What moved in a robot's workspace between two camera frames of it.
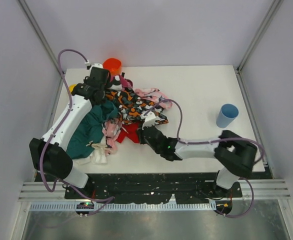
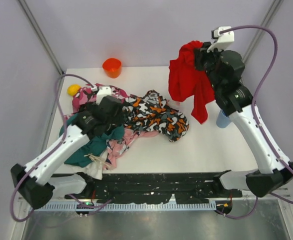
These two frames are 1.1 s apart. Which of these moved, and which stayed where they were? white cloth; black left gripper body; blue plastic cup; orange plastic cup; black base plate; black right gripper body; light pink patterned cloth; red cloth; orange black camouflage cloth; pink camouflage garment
Moved: orange black camouflage cloth; black left gripper body; white cloth; light pink patterned cloth; black right gripper body; pink camouflage garment; red cloth
Stayed: blue plastic cup; orange plastic cup; black base plate
